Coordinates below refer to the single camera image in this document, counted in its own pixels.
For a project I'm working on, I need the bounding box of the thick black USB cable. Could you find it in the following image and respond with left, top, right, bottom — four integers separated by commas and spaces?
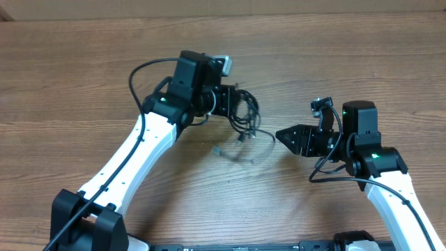
226, 89, 277, 146

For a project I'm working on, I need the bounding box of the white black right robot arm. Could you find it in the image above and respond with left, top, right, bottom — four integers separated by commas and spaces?
275, 98, 445, 250

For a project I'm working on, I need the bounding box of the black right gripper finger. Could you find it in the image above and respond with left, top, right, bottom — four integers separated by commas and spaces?
278, 137, 302, 155
275, 125, 302, 146

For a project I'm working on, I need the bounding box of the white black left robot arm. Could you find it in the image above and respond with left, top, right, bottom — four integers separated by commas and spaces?
45, 50, 233, 250

